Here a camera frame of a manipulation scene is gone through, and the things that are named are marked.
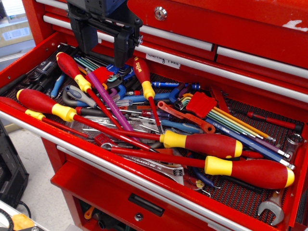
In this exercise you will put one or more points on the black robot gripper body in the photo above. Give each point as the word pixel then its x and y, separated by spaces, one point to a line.
pixel 108 16

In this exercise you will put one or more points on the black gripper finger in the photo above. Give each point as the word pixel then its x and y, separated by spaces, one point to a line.
pixel 85 34
pixel 123 48

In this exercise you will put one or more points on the blue holder hex key set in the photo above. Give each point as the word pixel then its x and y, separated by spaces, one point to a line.
pixel 125 72

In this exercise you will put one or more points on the red yellow Wiha screwdriver centre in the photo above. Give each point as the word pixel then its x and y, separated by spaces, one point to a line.
pixel 142 73

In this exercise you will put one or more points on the small red holder hex keys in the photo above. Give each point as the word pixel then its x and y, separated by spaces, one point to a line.
pixel 103 75

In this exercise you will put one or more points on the white paper label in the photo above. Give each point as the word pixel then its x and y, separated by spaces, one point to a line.
pixel 163 61

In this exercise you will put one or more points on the silver cabinet lock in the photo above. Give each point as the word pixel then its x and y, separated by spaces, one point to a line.
pixel 160 13

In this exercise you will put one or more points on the black hex key set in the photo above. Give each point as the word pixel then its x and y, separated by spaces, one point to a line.
pixel 44 76

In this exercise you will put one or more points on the purple hex key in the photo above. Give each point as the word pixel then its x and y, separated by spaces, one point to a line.
pixel 109 101

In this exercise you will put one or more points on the blue Bosch bit holder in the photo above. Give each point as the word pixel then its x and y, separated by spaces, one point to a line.
pixel 158 84

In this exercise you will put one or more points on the large red yellow screwdriver left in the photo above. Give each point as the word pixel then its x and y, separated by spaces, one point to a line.
pixel 39 102

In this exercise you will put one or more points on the large red yellow screwdriver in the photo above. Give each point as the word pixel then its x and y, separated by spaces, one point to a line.
pixel 39 102
pixel 262 173

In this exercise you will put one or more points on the red yellow screwdriver front edge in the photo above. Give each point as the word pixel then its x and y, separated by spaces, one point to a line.
pixel 40 116

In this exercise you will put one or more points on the red holder rainbow hex keys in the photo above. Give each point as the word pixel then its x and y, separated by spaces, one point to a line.
pixel 203 106

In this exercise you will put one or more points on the red tool chest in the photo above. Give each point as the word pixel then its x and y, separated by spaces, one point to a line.
pixel 275 29

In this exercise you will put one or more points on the orange red flat wrench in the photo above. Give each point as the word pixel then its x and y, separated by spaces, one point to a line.
pixel 205 126

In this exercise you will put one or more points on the black box on floor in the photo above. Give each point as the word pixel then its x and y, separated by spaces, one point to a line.
pixel 13 175

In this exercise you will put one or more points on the open red drawer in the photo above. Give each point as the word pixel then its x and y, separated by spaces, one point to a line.
pixel 146 200

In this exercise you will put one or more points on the blue 10mm hex key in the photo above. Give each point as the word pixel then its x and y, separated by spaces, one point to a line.
pixel 267 153

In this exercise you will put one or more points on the large red yellow screwdriver front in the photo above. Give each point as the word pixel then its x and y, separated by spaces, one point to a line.
pixel 262 173

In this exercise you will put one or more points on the small red black screwdriver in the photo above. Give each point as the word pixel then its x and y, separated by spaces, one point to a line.
pixel 278 122

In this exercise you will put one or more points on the silver socket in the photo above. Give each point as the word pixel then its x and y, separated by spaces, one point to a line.
pixel 294 141

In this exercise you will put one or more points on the silver combination wrench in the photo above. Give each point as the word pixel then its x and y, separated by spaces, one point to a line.
pixel 273 204

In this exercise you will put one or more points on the blue handle small screwdriver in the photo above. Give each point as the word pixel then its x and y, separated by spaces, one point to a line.
pixel 57 86

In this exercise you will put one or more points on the grey blue handle screwdriver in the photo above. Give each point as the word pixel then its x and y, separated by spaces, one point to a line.
pixel 80 96

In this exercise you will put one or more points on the black red handle screwdriver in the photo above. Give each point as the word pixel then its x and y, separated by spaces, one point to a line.
pixel 86 111

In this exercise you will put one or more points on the blue handle pliers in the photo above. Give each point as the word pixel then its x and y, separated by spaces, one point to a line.
pixel 186 127

